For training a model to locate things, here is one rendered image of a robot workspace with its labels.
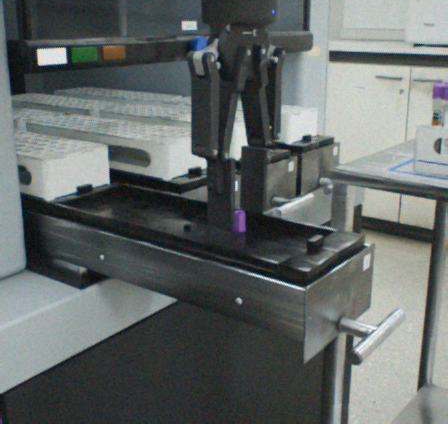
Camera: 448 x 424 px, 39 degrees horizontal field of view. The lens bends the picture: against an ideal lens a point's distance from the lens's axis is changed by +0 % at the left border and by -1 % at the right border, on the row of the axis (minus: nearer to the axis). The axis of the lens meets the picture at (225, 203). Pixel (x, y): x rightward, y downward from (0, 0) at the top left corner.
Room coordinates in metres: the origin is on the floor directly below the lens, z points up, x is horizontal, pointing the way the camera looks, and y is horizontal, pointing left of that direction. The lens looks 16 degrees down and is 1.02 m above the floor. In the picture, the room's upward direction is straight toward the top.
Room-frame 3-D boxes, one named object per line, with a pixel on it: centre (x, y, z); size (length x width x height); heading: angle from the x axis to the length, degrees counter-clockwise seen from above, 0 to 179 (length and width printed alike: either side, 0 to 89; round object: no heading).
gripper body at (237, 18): (0.63, -0.01, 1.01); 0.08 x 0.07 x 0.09; 143
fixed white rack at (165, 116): (1.04, 0.07, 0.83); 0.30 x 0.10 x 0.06; 53
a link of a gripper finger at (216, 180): (0.59, 0.01, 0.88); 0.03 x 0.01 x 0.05; 143
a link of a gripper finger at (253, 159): (0.65, -0.03, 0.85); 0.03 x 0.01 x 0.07; 53
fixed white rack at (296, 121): (1.16, -0.02, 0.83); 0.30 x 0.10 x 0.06; 53
